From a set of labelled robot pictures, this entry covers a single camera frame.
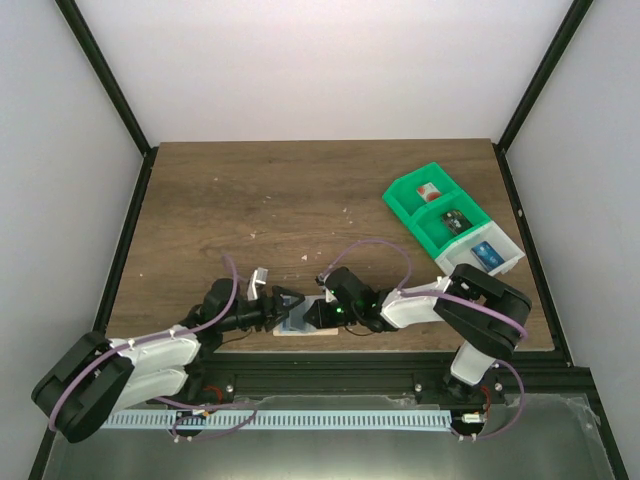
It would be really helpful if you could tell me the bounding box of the beige leather card holder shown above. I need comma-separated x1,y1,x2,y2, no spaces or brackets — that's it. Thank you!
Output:
272,295,339,337

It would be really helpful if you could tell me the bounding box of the black VIP card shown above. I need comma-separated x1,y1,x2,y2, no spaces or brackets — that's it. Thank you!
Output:
440,210,472,236

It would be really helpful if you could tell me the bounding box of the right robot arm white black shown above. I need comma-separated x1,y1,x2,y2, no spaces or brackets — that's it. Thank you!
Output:
303,264,532,403

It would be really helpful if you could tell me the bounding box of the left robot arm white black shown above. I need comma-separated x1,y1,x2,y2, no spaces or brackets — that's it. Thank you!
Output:
31,278,305,443

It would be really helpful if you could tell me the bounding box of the red white card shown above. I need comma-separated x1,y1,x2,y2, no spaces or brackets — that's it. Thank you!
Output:
416,182,442,203

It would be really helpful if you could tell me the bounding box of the blue card in bin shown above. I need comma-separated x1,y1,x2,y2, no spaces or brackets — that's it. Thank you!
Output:
470,241,505,272

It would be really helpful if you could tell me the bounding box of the green plastic bin middle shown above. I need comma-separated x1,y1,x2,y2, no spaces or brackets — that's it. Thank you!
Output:
408,191,491,259

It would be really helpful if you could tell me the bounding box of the green plastic bin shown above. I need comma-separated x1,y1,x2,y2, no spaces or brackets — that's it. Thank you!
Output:
382,162,460,222
408,191,491,259

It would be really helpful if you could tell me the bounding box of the metal sheet front panel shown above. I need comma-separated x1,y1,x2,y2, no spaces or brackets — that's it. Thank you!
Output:
40,394,627,479

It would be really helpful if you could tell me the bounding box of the green plastic bin far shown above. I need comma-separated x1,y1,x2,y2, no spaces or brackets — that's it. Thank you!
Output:
382,162,460,222

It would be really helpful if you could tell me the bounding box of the white plastic bin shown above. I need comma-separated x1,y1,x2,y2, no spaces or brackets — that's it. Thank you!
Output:
435,221,525,276

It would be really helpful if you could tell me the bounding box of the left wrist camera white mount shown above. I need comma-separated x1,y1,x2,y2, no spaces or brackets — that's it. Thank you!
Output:
246,267,268,301

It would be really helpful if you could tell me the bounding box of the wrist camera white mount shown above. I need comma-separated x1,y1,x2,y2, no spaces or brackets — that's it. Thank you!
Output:
246,267,268,301
315,274,336,303

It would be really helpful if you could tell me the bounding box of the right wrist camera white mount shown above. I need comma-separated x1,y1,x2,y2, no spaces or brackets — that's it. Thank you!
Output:
315,274,336,303

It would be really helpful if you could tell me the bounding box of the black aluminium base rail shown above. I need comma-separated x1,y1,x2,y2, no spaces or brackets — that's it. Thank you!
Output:
173,352,598,405

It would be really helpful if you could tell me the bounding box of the light blue slotted cable duct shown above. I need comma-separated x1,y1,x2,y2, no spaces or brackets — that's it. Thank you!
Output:
103,410,452,432

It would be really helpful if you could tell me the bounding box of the black frame side rail left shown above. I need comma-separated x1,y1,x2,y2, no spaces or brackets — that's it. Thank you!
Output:
90,146,159,335

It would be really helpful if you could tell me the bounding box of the black frame side rail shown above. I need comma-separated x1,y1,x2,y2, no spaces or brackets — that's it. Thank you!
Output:
492,143,574,367
90,146,159,335

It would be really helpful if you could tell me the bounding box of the black frame side rail right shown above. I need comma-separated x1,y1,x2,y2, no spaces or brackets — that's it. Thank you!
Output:
492,143,574,367

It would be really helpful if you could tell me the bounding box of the black frame post left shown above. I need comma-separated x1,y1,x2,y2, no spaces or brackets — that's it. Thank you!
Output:
55,0,151,156

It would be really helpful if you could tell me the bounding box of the black frame post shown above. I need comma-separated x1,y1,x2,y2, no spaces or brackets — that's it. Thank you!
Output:
496,0,594,152
55,0,151,156

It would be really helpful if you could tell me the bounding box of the black frame post right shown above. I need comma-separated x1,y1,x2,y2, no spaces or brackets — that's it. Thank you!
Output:
496,0,594,152

